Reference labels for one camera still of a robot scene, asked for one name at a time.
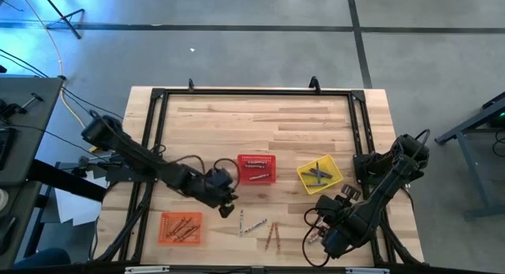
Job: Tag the black table clamp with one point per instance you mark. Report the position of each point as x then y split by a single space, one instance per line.
314 84
191 85

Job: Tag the pale pink crayon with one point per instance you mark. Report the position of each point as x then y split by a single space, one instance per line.
254 166

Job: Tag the black aluminium table frame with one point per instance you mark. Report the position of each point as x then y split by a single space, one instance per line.
256 92

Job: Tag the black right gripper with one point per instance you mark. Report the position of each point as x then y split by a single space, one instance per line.
341 230

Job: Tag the grey crayon white wrapper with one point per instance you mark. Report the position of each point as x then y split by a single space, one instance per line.
317 185

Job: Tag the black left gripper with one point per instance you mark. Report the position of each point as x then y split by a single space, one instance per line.
215 191

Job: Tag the orange crayon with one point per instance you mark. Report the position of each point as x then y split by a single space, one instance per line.
185 223
189 231
176 227
193 235

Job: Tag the blue crayon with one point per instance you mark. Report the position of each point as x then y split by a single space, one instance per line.
318 165

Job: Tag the red plastic basket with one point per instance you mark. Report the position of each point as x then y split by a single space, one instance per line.
244 175

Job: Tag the grey desk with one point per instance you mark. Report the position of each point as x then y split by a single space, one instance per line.
35 140
19 226

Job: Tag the white floor sheets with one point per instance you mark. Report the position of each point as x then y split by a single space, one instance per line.
79 207

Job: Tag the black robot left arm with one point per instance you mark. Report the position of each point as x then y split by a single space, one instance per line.
138 159

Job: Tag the black crayon white wrapper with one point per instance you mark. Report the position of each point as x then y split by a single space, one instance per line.
241 222
255 226

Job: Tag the grey desk frame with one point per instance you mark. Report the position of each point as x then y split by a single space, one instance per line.
471 175

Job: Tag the red-orange crayon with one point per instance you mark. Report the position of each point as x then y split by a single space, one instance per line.
277 236
269 236

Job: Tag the black desk beam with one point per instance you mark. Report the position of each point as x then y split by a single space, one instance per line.
67 179

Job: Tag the yellow plastic basket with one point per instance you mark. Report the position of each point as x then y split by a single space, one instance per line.
333 179

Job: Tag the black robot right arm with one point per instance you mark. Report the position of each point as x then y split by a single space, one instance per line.
386 187

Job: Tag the black light stand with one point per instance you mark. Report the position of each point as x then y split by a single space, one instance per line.
59 12

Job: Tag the orange plastic basket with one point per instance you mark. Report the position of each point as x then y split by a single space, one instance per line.
165 218

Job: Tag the silver bracket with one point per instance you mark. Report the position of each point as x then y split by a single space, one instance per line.
367 271
146 269

